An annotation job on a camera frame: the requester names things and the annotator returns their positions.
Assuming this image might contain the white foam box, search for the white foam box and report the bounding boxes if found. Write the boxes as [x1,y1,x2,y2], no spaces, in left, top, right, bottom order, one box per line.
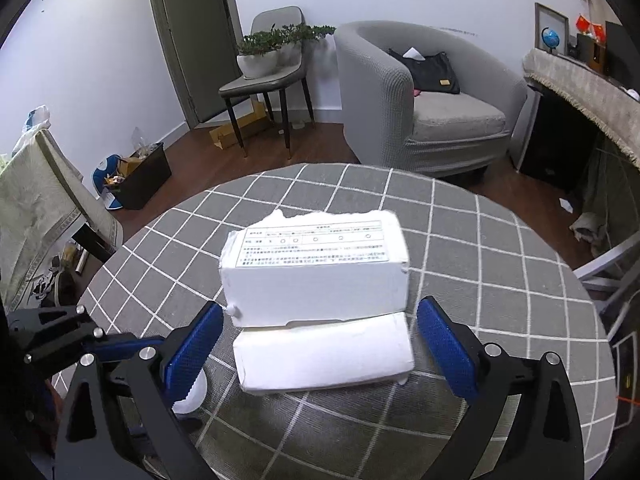
[218,210,416,393]

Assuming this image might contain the grey checked tablecloth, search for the grey checked tablecloth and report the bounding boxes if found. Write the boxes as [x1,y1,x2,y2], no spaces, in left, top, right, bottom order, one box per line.
[50,162,617,480]

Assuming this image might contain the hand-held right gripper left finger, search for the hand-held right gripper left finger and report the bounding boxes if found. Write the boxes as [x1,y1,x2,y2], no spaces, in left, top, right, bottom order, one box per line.
[52,301,225,480]

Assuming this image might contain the black handbag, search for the black handbag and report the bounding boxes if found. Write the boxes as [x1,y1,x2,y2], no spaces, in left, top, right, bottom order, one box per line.
[387,49,461,95]

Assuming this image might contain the black cabinet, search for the black cabinet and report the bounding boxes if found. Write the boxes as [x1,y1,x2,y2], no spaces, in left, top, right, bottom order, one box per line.
[515,85,601,193]

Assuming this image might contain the clear plastic bag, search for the clear plastic bag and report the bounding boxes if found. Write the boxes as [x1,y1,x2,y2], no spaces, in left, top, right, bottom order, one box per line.
[12,105,52,156]

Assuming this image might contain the flat cardboard box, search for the flat cardboard box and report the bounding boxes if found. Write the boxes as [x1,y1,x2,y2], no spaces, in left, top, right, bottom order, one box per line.
[209,100,273,150]

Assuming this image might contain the black monitor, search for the black monitor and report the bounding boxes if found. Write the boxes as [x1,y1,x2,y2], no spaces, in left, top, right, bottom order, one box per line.
[605,21,640,91]

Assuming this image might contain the translucent round plastic lid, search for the translucent round plastic lid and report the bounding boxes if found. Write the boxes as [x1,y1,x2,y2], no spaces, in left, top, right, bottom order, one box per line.
[171,367,208,416]

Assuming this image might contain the grey crumpled cloth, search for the grey crumpled cloth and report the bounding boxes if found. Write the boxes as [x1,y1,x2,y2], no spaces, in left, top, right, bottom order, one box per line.
[570,140,640,256]

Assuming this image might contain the blue and white bag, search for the blue and white bag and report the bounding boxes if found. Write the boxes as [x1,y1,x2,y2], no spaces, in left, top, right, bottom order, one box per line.
[91,154,123,210]

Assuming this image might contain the small red flags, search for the small red flags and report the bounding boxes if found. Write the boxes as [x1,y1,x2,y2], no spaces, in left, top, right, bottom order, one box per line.
[576,14,606,41]

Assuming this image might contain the grey armchair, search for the grey armchair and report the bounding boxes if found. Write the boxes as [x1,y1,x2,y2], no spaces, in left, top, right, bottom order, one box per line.
[334,21,528,178]

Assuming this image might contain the grey-green door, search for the grey-green door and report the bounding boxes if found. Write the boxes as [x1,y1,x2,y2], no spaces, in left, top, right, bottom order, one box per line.
[144,0,246,128]

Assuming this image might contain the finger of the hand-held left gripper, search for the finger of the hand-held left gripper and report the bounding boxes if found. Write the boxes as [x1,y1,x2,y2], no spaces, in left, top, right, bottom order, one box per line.
[75,305,168,365]

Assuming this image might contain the brown wooden box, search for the brown wooden box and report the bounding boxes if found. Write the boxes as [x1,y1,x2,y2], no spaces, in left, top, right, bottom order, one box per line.
[575,34,608,73]

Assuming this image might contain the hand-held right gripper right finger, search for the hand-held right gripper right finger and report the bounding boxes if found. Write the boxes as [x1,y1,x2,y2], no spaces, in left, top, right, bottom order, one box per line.
[416,296,586,480]

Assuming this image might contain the grey dining chair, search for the grey dining chair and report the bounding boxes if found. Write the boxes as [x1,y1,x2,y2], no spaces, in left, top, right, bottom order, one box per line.
[219,6,316,161]

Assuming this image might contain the beige fringed cloth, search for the beige fringed cloth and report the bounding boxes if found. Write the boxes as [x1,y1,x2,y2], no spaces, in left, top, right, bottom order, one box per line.
[522,47,640,168]

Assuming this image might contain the beige cloth covered table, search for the beige cloth covered table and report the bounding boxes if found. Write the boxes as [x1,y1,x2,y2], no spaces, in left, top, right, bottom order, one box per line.
[0,130,123,306]

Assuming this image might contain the white metal frame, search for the white metal frame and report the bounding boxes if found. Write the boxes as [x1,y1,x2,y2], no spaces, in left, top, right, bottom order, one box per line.
[572,232,640,306]

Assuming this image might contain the black storage bin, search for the black storage bin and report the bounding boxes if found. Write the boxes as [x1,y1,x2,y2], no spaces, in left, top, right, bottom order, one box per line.
[102,141,173,211]

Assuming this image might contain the grey picture frame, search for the grey picture frame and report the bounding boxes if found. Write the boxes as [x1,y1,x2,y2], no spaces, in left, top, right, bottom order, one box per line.
[534,2,570,56]

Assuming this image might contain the potted plant in white pot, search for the potted plant in white pot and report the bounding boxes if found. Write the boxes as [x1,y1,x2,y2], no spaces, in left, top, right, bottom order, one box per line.
[272,22,337,66]
[236,30,283,80]

